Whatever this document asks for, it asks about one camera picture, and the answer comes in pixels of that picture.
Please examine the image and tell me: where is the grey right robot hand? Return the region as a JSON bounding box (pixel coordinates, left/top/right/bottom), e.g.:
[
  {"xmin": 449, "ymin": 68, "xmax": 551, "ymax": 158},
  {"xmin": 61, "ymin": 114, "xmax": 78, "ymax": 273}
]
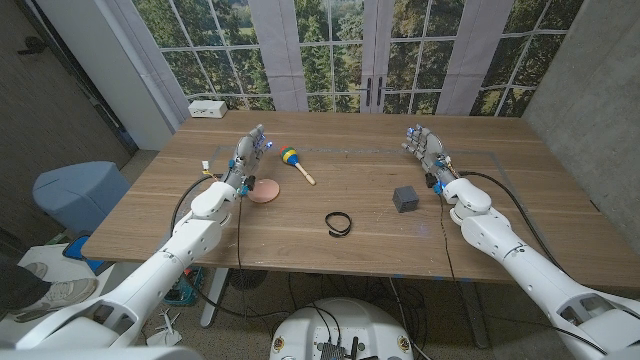
[{"xmin": 401, "ymin": 124, "xmax": 459, "ymax": 194}]

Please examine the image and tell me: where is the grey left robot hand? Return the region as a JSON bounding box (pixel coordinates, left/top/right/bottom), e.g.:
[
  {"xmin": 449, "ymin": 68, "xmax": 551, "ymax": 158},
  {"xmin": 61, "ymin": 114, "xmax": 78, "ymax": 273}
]
[{"xmin": 223, "ymin": 124, "xmax": 274, "ymax": 195}]

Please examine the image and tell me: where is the black rubber ring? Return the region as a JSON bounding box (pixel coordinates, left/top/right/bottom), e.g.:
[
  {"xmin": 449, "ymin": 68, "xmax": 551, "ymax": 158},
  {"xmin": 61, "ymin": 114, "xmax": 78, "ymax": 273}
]
[{"xmin": 324, "ymin": 211, "xmax": 353, "ymax": 238}]

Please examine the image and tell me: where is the colourful wooden maraca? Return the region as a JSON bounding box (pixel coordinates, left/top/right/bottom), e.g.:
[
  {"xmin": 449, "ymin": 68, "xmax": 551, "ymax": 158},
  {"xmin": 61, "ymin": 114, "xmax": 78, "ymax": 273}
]
[{"xmin": 279, "ymin": 145, "xmax": 317, "ymax": 187}]

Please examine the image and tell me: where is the black block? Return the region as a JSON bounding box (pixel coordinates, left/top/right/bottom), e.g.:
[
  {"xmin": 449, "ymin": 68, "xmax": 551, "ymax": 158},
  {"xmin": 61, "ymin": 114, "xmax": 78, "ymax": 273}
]
[{"xmin": 391, "ymin": 185, "xmax": 420, "ymax": 214}]

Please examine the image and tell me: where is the pink round disc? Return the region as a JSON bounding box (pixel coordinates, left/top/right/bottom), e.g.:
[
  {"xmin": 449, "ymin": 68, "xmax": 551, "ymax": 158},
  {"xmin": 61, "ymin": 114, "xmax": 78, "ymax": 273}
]
[{"xmin": 247, "ymin": 178, "xmax": 281, "ymax": 204}]

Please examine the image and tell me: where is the white power box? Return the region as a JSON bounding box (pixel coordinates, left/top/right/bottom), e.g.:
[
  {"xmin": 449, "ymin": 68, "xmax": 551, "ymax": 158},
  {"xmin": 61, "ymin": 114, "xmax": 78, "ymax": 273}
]
[{"xmin": 187, "ymin": 99, "xmax": 229, "ymax": 120}]

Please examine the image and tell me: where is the printed window backdrop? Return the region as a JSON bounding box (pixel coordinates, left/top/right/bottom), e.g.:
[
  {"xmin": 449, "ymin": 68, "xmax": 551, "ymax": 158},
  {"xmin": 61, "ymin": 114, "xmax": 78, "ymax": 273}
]
[{"xmin": 34, "ymin": 0, "xmax": 586, "ymax": 151}]

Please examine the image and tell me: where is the black round floor fan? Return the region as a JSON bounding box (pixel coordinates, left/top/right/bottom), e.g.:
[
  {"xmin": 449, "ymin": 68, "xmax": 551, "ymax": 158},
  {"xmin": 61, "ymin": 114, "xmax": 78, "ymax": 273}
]
[{"xmin": 227, "ymin": 268, "xmax": 269, "ymax": 292}]

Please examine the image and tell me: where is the white table leg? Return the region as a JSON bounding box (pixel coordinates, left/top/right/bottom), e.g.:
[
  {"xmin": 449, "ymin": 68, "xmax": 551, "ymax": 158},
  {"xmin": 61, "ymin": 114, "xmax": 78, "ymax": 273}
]
[{"xmin": 200, "ymin": 267, "xmax": 230, "ymax": 330}]

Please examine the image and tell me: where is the teal basket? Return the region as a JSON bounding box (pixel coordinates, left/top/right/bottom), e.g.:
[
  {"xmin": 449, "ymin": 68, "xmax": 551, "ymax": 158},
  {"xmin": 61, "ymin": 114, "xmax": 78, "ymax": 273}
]
[{"xmin": 162, "ymin": 267, "xmax": 205, "ymax": 307}]

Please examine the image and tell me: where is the blue-grey ottoman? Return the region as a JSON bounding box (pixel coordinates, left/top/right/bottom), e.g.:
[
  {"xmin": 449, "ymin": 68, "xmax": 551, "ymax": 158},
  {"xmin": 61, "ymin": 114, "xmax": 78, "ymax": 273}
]
[{"xmin": 32, "ymin": 160, "xmax": 132, "ymax": 236}]

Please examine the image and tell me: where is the grey table leg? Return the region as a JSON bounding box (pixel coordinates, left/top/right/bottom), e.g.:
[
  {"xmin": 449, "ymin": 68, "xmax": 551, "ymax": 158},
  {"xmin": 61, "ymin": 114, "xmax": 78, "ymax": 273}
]
[{"xmin": 458, "ymin": 282, "xmax": 492, "ymax": 350}]

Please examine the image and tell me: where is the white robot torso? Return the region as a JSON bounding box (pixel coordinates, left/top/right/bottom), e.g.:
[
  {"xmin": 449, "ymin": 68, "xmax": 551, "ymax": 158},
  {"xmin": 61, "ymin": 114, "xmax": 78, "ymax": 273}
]
[{"xmin": 269, "ymin": 297, "xmax": 415, "ymax": 360}]

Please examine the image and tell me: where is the white toy airplane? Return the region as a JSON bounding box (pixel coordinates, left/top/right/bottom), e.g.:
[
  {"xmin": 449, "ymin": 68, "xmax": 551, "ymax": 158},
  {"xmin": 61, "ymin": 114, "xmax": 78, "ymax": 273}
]
[{"xmin": 147, "ymin": 307, "xmax": 184, "ymax": 347}]

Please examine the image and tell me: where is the blue flat object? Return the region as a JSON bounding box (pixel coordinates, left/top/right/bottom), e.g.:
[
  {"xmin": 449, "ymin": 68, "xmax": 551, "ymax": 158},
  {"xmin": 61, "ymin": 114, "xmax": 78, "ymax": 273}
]
[{"xmin": 62, "ymin": 234, "xmax": 106, "ymax": 274}]

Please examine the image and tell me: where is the white floor platform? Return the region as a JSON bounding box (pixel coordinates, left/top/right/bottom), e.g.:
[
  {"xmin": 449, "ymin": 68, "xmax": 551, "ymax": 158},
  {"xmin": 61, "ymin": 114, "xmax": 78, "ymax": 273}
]
[{"xmin": 14, "ymin": 243, "xmax": 126, "ymax": 346}]

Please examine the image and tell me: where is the grey sneaker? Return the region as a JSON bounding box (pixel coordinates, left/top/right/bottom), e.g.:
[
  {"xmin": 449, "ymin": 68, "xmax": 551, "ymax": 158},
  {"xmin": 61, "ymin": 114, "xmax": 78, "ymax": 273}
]
[{"xmin": 9, "ymin": 277, "xmax": 99, "ymax": 324}]

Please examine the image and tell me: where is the dark trouser leg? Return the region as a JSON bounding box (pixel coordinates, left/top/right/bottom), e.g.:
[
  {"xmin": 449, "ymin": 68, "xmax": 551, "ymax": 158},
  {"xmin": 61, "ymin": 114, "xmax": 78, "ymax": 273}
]
[{"xmin": 0, "ymin": 252, "xmax": 52, "ymax": 316}]

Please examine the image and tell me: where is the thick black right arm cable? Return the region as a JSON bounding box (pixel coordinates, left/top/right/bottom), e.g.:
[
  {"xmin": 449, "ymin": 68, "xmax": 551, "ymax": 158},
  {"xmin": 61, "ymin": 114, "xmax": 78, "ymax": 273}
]
[{"xmin": 458, "ymin": 170, "xmax": 567, "ymax": 275}]

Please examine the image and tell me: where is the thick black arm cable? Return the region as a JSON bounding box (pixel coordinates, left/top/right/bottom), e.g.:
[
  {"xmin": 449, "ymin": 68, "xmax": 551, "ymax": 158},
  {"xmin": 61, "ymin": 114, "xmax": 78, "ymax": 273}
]
[
  {"xmin": 169, "ymin": 173, "xmax": 224, "ymax": 236},
  {"xmin": 458, "ymin": 170, "xmax": 567, "ymax": 275}
]

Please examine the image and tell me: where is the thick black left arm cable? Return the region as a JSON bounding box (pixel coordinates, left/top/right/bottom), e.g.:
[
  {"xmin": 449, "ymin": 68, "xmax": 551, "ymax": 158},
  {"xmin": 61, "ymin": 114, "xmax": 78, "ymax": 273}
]
[{"xmin": 169, "ymin": 173, "xmax": 224, "ymax": 236}]

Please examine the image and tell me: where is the black door handle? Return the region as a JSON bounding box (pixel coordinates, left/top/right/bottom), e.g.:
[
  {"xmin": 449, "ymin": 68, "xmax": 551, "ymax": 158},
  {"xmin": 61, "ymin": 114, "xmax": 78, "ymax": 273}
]
[{"xmin": 17, "ymin": 35, "xmax": 49, "ymax": 56}]

